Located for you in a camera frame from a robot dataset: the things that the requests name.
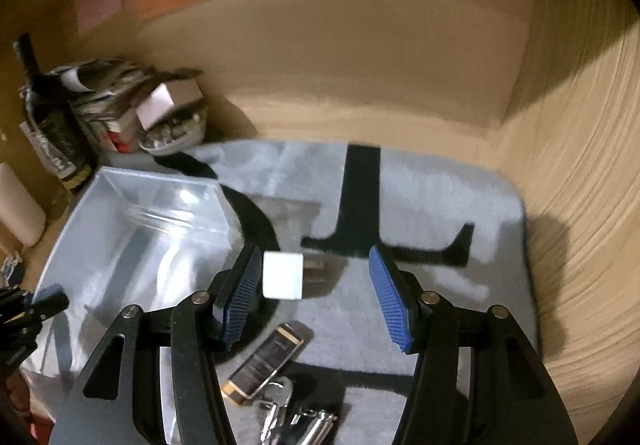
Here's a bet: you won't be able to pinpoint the white power adapter plug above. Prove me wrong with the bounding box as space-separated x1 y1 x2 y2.
262 251 326 301

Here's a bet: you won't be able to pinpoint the silver keys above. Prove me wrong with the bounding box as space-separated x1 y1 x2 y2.
256 377 294 444

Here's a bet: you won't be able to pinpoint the clear plastic storage bin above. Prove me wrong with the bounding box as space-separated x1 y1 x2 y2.
22 166 242 418

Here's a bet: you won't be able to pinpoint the silver metal flashlight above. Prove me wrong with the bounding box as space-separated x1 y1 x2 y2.
288 409 337 445

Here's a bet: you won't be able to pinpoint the black gold rectangular lighter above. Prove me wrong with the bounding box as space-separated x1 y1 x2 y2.
220 323 308 407

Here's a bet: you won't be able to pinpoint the beige cushioned pad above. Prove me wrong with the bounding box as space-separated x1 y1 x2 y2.
0 162 47 248

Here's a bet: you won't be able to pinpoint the grey black patterned mat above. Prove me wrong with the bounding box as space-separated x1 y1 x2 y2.
106 138 540 445

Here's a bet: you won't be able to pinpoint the dark wine bottle elephant label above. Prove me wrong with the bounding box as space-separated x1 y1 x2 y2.
13 33 98 194

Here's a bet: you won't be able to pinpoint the bowl of polished stones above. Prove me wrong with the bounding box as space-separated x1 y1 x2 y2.
138 106 208 157

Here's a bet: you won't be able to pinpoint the white folded card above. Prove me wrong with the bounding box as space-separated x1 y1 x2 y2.
136 80 204 131

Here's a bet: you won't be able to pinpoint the stack of magazines and books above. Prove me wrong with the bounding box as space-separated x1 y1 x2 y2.
50 58 208 153

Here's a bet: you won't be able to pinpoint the pink paper note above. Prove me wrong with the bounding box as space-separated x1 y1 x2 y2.
74 0 124 33

